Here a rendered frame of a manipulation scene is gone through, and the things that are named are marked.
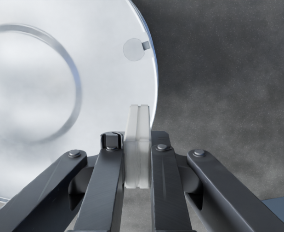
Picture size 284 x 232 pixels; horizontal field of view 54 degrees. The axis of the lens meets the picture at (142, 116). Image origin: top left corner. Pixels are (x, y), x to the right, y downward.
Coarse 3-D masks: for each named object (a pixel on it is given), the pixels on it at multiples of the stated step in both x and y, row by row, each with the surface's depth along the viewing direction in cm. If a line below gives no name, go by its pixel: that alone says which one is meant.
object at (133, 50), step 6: (126, 42) 28; (132, 42) 28; (138, 42) 28; (126, 48) 28; (132, 48) 28; (138, 48) 28; (126, 54) 28; (132, 54) 28; (138, 54) 28; (132, 60) 28
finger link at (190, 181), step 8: (152, 136) 17; (160, 136) 17; (168, 136) 17; (152, 144) 16; (168, 144) 16; (176, 160) 14; (184, 160) 14; (184, 168) 14; (184, 176) 14; (192, 176) 14; (184, 184) 14; (192, 184) 14; (200, 184) 14; (192, 192) 14; (200, 192) 14
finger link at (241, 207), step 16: (192, 160) 13; (208, 160) 13; (208, 176) 12; (224, 176) 12; (208, 192) 12; (224, 192) 11; (240, 192) 11; (208, 208) 12; (224, 208) 10; (240, 208) 10; (256, 208) 10; (208, 224) 12; (224, 224) 10; (240, 224) 9; (256, 224) 9; (272, 224) 9
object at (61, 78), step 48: (0, 0) 27; (48, 0) 27; (96, 0) 27; (0, 48) 28; (48, 48) 28; (96, 48) 28; (0, 96) 29; (48, 96) 29; (96, 96) 30; (144, 96) 30; (0, 144) 32; (48, 144) 32; (96, 144) 32; (0, 192) 34
